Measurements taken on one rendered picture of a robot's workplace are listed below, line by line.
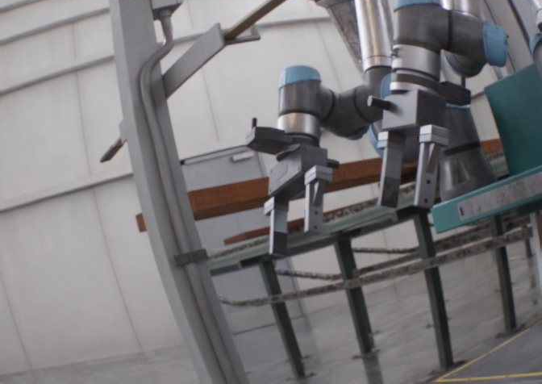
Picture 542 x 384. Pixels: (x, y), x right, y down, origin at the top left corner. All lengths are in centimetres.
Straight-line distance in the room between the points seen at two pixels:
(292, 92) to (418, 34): 49
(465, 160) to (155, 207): 73
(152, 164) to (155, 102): 9
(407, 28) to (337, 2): 68
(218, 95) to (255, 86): 50
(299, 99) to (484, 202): 40
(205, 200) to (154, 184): 90
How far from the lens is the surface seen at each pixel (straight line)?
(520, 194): 148
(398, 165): 122
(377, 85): 158
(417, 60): 115
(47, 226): 970
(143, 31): 128
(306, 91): 159
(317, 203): 147
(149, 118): 122
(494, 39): 119
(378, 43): 163
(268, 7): 99
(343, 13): 183
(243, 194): 220
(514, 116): 169
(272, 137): 153
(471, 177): 170
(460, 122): 173
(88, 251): 974
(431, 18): 117
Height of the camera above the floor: 71
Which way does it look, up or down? 4 degrees up
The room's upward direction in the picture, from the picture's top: 16 degrees counter-clockwise
